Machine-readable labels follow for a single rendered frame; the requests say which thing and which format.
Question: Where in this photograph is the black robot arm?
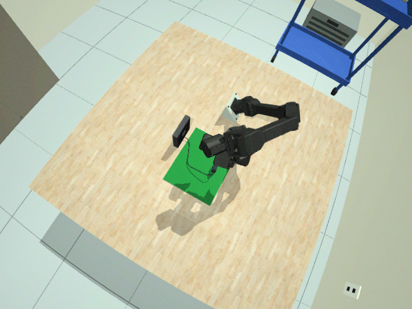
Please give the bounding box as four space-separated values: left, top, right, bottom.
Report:
201 96 301 169

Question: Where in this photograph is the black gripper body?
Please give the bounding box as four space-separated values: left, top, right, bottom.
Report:
199 133 250 167

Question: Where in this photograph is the green circuit board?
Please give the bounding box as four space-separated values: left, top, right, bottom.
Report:
164 127 229 205

